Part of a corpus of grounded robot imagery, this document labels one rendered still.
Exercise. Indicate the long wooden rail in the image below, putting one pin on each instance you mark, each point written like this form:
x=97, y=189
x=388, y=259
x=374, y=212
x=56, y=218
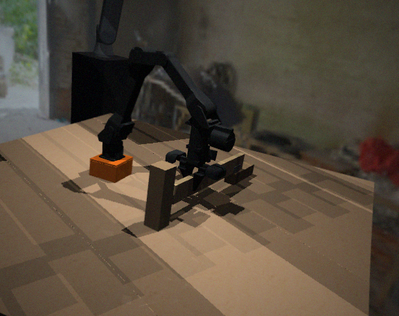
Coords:
x=183, y=188

